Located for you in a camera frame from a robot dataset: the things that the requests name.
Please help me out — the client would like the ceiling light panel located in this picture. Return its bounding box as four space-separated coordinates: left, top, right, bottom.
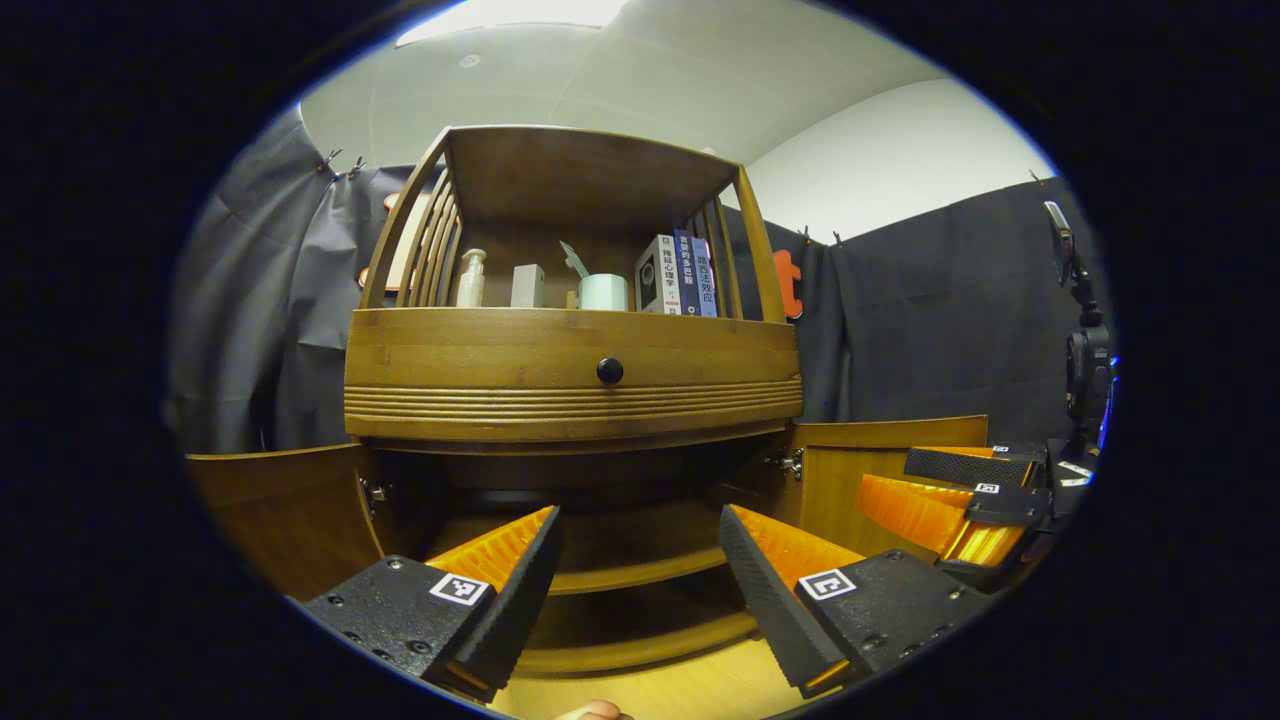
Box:
395 0 631 48

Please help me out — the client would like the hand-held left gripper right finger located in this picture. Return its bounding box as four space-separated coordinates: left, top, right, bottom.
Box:
718 503 991 699

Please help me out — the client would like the grey boxed book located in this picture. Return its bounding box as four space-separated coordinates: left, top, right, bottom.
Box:
634 235 681 315

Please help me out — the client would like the wooden double-door shoe cabinet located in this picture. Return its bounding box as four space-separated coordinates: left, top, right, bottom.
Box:
345 125 804 676

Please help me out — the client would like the dark blue book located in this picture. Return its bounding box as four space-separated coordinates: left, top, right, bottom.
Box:
673 229 701 317

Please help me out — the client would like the wooden ribbed drawer front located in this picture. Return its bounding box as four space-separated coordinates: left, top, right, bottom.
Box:
343 308 804 443

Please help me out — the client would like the white round cup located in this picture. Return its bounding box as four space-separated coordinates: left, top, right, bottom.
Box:
579 273 629 312

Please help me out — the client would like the black backdrop cloth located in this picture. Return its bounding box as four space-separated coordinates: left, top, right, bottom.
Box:
165 105 1116 461

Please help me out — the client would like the phone on stand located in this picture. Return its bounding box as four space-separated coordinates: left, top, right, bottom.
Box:
1043 200 1076 286

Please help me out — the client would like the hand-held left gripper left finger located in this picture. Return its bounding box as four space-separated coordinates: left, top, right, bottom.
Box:
300 505 563 704

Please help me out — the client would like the white pump bottle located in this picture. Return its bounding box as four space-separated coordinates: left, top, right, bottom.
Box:
456 248 488 308

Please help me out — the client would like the light blue book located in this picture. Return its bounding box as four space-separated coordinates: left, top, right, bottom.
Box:
690 236 719 318

